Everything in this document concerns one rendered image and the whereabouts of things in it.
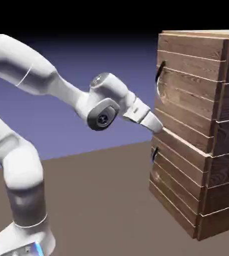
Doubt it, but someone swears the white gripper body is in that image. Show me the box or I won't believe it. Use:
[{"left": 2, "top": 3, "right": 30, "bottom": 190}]
[{"left": 139, "top": 111, "right": 164, "bottom": 134}]

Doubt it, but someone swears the tall wooden cabinet door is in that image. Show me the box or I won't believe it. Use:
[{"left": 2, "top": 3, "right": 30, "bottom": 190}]
[{"left": 153, "top": 33, "right": 229, "bottom": 154}]

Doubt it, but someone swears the short wooden cabinet door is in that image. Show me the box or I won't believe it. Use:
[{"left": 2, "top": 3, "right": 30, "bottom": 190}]
[{"left": 148, "top": 135, "right": 212, "bottom": 239}]

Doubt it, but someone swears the wooden plank cabinet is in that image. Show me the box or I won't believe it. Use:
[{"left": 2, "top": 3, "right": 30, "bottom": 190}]
[{"left": 148, "top": 29, "right": 229, "bottom": 242}]

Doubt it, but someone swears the short dark curved handle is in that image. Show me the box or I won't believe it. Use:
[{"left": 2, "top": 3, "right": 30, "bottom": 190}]
[{"left": 151, "top": 146, "right": 160, "bottom": 162}]

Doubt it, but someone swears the long dark curved handle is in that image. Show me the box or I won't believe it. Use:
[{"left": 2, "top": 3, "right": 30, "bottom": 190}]
[{"left": 154, "top": 60, "right": 167, "bottom": 85}]

